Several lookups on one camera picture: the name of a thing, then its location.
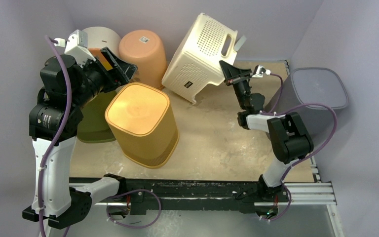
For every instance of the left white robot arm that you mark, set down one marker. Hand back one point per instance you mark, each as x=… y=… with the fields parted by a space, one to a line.
x=53 y=124

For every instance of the olive green mesh bin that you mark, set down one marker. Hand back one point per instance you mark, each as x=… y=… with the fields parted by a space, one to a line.
x=94 y=128

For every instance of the grey mesh waste bin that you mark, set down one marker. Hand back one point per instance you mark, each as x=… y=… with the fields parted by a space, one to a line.
x=311 y=85

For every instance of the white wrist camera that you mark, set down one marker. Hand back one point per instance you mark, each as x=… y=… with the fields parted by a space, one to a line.
x=260 y=71
x=76 y=46

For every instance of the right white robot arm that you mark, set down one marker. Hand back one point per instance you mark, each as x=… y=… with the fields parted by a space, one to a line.
x=289 y=137

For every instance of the orange bin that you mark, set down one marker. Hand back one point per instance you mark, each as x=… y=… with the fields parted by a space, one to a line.
x=144 y=49

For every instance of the yellow mesh bin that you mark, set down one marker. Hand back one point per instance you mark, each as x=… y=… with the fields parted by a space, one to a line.
x=142 y=121

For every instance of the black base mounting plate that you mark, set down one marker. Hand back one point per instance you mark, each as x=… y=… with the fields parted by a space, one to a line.
x=192 y=195

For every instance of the aluminium rail frame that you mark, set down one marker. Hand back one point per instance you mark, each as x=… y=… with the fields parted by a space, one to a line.
x=298 y=193

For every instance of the small round drawer cabinet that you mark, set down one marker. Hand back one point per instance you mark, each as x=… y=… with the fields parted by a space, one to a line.
x=100 y=37

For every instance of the white perforated storage basket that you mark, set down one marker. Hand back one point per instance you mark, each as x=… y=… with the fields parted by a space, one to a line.
x=195 y=64

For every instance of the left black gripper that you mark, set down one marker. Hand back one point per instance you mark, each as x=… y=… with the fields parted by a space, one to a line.
x=122 y=72

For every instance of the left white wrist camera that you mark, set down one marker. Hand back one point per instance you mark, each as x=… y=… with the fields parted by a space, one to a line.
x=76 y=46

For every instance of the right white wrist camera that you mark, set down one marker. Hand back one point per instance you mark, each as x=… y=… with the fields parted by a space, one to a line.
x=260 y=71

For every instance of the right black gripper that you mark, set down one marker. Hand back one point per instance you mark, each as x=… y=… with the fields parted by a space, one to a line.
x=238 y=75

